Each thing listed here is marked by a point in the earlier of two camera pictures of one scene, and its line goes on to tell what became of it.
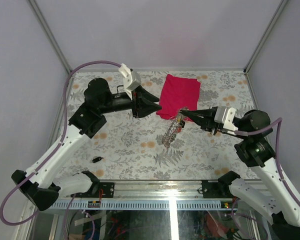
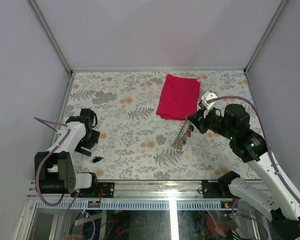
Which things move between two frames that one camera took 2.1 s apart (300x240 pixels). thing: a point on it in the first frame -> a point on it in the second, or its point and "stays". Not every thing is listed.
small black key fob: [97, 159] stays
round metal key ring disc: [174, 127] -> [185, 131]
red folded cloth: [178, 93] stays
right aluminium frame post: [280, 7] stays
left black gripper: [139, 98] -> [95, 139]
